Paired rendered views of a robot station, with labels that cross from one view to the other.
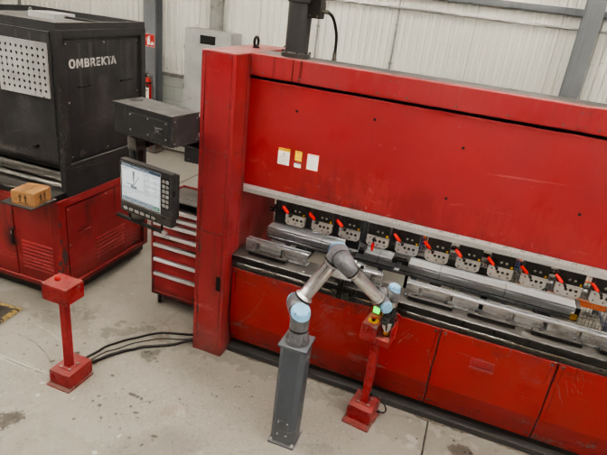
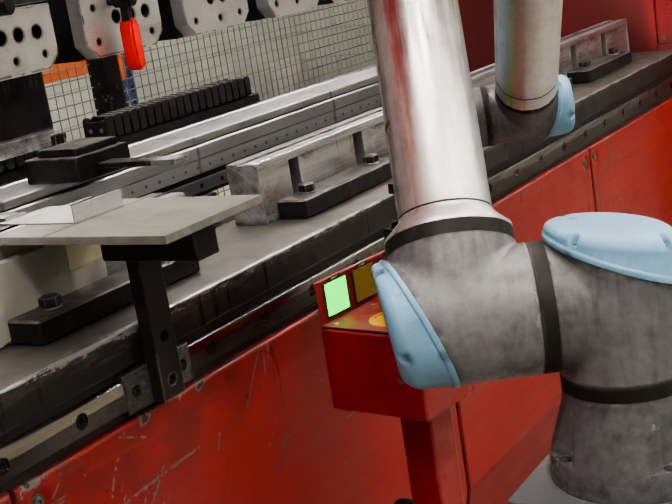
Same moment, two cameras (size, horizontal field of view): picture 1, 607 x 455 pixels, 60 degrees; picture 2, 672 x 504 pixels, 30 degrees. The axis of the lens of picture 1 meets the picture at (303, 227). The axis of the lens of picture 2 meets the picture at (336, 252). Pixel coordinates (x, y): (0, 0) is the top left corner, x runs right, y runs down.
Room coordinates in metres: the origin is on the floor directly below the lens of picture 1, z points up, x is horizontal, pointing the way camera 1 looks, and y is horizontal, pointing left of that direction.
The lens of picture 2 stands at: (2.59, 1.02, 1.27)
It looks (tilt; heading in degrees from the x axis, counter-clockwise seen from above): 14 degrees down; 285
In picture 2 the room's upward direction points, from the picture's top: 9 degrees counter-clockwise
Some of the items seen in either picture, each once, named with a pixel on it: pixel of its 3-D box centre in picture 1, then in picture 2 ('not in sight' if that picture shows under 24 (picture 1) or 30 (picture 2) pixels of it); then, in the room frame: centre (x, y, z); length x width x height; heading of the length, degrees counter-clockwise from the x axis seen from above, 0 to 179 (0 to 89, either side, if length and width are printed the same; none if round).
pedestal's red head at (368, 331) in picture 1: (379, 326); (413, 327); (2.94, -0.58, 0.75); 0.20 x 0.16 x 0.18; 65
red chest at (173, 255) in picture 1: (191, 251); not in sight; (4.14, 0.96, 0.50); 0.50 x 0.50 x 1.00; 72
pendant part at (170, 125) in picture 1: (155, 171); not in sight; (3.25, 1.00, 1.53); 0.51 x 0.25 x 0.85; 62
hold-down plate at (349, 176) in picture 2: (430, 301); (342, 186); (3.09, -0.91, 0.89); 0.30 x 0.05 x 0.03; 72
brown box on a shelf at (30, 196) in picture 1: (28, 194); not in sight; (3.72, 2.14, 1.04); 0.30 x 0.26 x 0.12; 73
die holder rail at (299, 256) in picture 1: (277, 250); not in sight; (3.51, 0.17, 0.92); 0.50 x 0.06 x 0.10; 72
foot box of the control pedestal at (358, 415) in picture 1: (361, 409); not in sight; (2.91, -0.56, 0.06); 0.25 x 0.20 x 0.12; 155
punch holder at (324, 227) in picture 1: (323, 219); not in sight; (3.41, -0.14, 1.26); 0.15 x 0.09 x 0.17; 72
